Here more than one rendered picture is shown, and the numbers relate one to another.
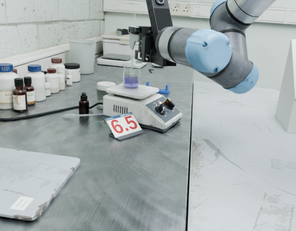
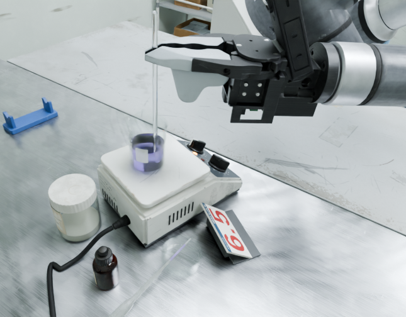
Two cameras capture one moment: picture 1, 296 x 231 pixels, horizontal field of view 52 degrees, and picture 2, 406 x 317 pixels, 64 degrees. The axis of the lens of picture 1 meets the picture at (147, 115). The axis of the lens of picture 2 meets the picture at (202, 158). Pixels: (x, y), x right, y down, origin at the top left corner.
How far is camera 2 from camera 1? 0.79 m
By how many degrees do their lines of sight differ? 64
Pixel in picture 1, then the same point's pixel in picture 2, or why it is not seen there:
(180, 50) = (405, 92)
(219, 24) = (335, 12)
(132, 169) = (358, 270)
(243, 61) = not seen: hidden behind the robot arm
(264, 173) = (352, 158)
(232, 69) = not seen: hidden behind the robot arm
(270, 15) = not seen: outside the picture
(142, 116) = (216, 194)
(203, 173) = (359, 202)
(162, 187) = (400, 255)
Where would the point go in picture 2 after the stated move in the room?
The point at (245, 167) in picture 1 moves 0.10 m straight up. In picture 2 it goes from (341, 165) to (362, 124)
